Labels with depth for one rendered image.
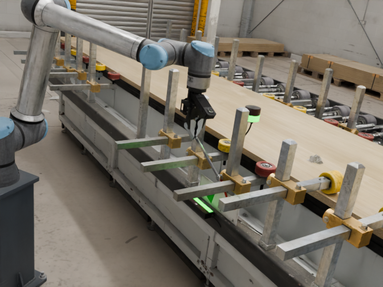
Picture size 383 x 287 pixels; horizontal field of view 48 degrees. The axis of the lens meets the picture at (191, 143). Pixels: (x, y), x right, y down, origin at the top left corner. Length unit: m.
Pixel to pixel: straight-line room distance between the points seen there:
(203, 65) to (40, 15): 0.64
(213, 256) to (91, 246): 0.79
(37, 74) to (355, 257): 1.46
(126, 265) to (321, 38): 8.63
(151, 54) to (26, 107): 0.76
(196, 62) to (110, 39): 0.32
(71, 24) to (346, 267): 1.31
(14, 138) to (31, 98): 0.19
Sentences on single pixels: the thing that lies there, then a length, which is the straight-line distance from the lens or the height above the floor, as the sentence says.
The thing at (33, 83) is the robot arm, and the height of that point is 1.04.
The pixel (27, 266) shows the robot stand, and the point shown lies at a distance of 2.35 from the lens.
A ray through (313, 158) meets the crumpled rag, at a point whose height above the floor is 0.92.
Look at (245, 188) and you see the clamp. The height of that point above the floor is 0.85.
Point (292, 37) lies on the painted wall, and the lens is 11.05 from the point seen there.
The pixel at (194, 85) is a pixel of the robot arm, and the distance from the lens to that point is 1.63.
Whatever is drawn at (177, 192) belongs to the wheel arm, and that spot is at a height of 0.86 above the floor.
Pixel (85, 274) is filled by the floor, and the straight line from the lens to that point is 2.49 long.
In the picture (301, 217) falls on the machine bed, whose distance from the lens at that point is 1.73.
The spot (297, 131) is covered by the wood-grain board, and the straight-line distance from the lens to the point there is 2.24.
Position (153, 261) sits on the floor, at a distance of 2.59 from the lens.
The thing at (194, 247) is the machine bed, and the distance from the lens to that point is 2.46.
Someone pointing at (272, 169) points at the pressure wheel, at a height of 0.90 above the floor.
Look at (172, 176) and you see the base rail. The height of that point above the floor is 0.70.
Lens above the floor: 1.56
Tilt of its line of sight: 21 degrees down
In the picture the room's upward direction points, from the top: 8 degrees clockwise
